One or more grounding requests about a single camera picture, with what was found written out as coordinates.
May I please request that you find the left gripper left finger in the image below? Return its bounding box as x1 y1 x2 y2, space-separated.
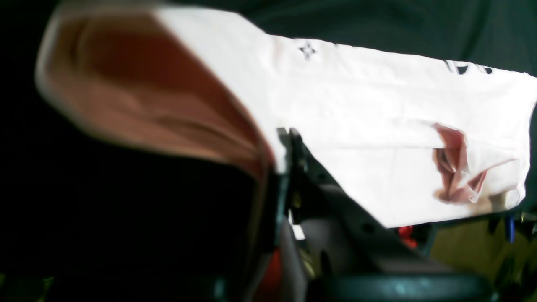
235 127 294 302

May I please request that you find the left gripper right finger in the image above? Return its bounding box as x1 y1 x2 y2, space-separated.
287 128 493 302

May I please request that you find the pink T-shirt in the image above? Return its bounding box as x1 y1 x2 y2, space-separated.
35 0 536 227

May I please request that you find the red black top clamp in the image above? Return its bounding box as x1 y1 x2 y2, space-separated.
396 214 537 252

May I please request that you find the black table cloth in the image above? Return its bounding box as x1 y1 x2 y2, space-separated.
1 0 536 302

